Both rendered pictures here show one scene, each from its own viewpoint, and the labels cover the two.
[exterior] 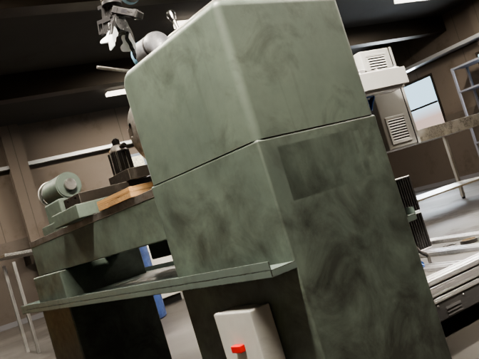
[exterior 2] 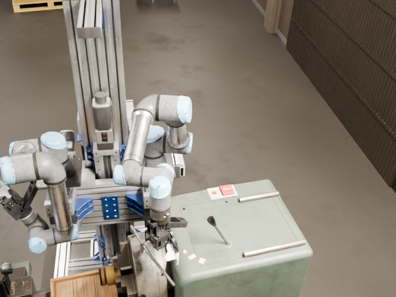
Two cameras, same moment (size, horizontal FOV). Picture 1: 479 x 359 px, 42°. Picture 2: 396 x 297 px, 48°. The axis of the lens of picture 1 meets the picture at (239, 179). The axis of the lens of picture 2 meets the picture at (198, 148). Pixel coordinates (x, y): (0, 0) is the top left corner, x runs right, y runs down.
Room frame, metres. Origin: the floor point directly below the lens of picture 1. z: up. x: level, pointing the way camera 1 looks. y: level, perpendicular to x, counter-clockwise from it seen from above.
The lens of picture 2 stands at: (1.68, 1.26, 2.71)
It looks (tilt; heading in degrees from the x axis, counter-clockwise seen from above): 38 degrees down; 290
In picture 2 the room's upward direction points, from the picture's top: 3 degrees clockwise
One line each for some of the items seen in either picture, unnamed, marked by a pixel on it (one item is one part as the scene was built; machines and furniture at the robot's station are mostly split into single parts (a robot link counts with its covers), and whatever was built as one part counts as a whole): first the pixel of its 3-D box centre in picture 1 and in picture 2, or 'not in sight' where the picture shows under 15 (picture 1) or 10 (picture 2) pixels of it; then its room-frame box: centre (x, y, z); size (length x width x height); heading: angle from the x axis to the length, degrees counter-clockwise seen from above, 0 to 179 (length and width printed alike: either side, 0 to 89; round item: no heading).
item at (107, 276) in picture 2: not in sight; (110, 275); (2.42, 0.27, 1.08); 0.09 x 0.09 x 0.09; 37
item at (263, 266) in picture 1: (167, 271); not in sight; (2.58, 0.39, 0.55); 2.10 x 0.60 x 0.02; 37
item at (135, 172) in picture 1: (128, 177); (7, 292); (2.82, 0.47, 1.00); 0.20 x 0.10 x 0.05; 37
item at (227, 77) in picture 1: (240, 93); (227, 251); (1.99, -0.08, 1.06); 0.59 x 0.48 x 0.39; 37
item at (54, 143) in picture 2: not in sight; (53, 147); (2.97, -0.14, 1.33); 0.13 x 0.12 x 0.14; 40
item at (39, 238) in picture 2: not in sight; (41, 238); (2.78, 0.25, 1.13); 0.11 x 0.11 x 0.08; 40
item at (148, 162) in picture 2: not in sight; (152, 157); (2.54, -0.40, 1.21); 0.15 x 0.15 x 0.10
